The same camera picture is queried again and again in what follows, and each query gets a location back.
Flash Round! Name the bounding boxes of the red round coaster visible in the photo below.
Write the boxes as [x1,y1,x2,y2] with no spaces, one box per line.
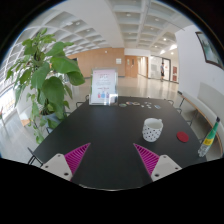
[177,132,189,143]

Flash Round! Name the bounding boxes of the person standing in hallway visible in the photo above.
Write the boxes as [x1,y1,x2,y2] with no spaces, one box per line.
[160,62,165,81]

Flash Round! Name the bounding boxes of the large green potted plant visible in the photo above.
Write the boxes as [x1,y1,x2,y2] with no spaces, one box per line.
[6,29,85,144]

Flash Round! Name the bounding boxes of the long white bench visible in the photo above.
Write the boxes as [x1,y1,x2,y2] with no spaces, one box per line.
[181,82,224,154]

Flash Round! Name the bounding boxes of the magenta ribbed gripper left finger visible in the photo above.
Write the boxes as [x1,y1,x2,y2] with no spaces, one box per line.
[40,142,92,182]

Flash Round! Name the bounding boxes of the black rectangular table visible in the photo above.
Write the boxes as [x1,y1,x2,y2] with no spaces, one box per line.
[35,96,206,190]

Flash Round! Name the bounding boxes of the framed landscape painting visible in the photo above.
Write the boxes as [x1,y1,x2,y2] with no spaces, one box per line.
[196,32,223,68]

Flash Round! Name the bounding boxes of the small round badges on table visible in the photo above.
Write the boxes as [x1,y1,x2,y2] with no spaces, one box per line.
[119,101,161,109]

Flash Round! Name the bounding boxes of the acrylic sign stand with poster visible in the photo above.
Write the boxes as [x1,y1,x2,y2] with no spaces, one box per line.
[89,68,118,105]

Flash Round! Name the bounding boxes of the white polka dot mug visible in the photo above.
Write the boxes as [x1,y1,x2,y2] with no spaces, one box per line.
[142,118,163,142]

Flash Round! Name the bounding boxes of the green plastic water bottle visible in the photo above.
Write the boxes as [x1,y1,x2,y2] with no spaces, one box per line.
[198,117,220,157]

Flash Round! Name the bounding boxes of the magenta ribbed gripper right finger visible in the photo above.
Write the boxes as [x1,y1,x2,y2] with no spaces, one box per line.
[133,143,183,182]

